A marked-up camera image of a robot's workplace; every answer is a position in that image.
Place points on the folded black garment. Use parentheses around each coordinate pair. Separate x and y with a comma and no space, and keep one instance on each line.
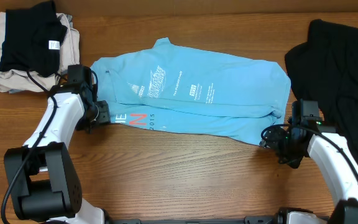
(33,38)

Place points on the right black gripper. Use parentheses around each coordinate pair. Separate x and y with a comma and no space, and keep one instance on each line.
(271,140)

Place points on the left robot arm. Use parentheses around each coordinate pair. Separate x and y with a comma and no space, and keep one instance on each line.
(43,183)

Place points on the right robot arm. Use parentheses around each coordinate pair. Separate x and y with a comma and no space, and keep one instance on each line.
(331,154)

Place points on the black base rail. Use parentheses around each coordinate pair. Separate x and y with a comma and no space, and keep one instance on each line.
(270,219)

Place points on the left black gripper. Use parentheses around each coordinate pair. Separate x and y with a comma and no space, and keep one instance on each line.
(104,117)

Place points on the light blue printed t-shirt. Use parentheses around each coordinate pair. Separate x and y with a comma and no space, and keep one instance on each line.
(185,90)

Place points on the folded beige garment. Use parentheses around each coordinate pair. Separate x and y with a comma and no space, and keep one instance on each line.
(15,81)

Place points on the black t-shirt on right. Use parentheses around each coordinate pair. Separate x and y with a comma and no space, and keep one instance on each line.
(325,69)

